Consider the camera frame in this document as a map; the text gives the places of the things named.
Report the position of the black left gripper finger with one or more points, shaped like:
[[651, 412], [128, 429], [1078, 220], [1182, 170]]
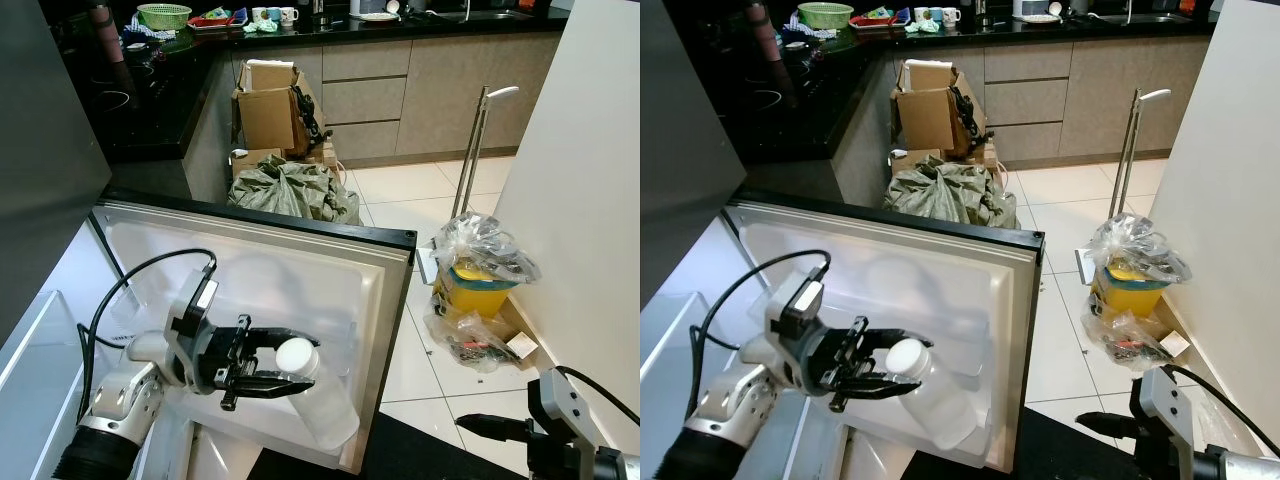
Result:
[[265, 386], [262, 338], [876, 388], [873, 340]]

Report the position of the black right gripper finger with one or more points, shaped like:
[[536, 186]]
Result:
[[1110, 427], [500, 427]]

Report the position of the white-capped clear bottle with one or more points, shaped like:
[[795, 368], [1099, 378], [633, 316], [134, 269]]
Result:
[[945, 410], [325, 410]]

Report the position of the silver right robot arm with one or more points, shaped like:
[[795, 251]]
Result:
[[620, 468], [1245, 466]]

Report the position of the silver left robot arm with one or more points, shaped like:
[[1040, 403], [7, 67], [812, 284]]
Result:
[[120, 400], [735, 410]]

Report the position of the fridge lower door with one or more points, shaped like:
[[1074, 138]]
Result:
[[940, 285], [300, 280]]

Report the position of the clear plastic trash bag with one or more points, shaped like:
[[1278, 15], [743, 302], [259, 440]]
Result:
[[1125, 340], [470, 340]]

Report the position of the yellow bin with clear bag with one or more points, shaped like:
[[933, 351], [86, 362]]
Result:
[[1135, 290], [480, 290]]

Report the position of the grey-green plastic bag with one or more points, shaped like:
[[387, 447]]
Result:
[[290, 195], [950, 195]]

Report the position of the small brown cardboard box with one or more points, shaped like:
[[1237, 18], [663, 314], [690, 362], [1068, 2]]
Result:
[[255, 162], [912, 162]]

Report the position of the large brown cardboard box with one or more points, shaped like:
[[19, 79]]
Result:
[[925, 115], [265, 115]]

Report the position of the grey kitchen cabinets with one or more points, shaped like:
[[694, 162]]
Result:
[[440, 90], [1100, 90]]

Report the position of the dark red tumbler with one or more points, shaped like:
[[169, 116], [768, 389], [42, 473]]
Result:
[[105, 45], [765, 45]]

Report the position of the black kitchen countertop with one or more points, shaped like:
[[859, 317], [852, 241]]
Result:
[[330, 28], [990, 28]]

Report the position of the colourful tray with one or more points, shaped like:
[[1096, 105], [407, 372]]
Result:
[[215, 18], [875, 18]]

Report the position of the green woven basket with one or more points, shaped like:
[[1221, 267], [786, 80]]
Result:
[[825, 16], [164, 16]]

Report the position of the white plate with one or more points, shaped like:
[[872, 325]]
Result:
[[1040, 17], [378, 16]]

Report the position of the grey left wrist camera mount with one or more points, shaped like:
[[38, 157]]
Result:
[[203, 297], [812, 297]]

